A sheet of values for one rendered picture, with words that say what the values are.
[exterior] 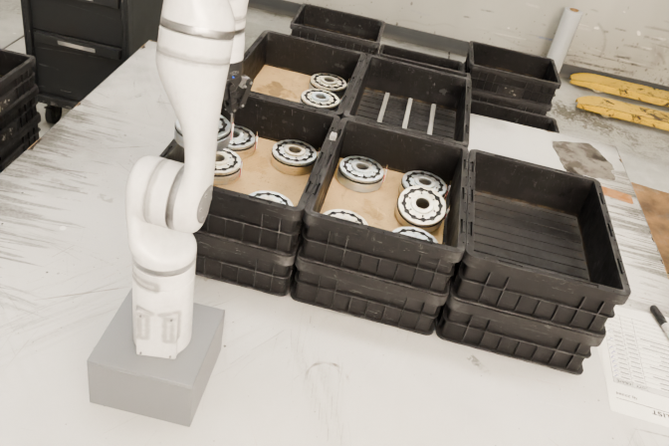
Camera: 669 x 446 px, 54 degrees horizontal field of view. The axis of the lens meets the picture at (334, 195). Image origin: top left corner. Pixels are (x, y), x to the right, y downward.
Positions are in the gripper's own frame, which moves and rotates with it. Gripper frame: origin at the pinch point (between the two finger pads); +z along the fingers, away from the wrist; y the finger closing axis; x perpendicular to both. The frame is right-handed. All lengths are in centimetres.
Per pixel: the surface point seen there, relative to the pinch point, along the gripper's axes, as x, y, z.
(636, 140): 19, 316, 101
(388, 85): 18, 71, 14
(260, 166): 4.1, 15.5, 17.2
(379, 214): -22.4, 27.3, 17.2
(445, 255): -44.5, 19.4, 8.4
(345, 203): -15.8, 23.4, 17.2
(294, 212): -21.9, 2.4, 7.5
